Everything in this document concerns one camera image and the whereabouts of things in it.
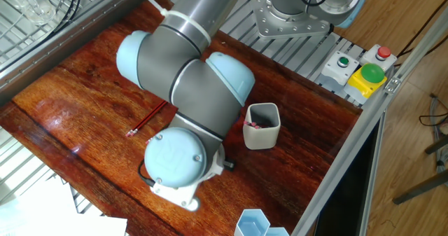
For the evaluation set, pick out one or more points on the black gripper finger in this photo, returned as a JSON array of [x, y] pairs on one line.
[[229, 165]]

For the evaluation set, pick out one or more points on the white square ceramic pen holder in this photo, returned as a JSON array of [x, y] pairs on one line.
[[260, 139]]

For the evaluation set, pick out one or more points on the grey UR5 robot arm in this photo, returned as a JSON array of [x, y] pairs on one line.
[[196, 89]]

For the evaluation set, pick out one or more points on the light blue hexagonal pen holder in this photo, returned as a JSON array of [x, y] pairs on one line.
[[252, 223]]

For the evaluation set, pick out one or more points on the silver wrist sensor flange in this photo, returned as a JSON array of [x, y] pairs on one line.
[[217, 162]]

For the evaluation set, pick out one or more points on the red-brown wooden board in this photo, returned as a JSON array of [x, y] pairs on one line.
[[105, 159]]

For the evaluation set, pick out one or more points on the grey box small green button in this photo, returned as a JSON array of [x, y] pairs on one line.
[[337, 73]]

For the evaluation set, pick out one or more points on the yellow box big green button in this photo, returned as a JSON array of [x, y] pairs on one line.
[[364, 83]]

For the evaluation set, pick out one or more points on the white paper sheet stack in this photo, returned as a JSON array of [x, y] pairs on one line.
[[52, 215]]

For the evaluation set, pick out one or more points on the grey box red button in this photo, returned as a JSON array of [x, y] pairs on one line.
[[379, 59]]

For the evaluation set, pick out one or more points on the dark furniture leg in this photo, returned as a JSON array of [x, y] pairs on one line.
[[437, 145], [420, 188]]

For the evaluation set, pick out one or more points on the clear plastic jar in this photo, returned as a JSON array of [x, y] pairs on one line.
[[31, 1]]

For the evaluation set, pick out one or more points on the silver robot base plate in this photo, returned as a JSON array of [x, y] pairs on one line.
[[266, 22]]

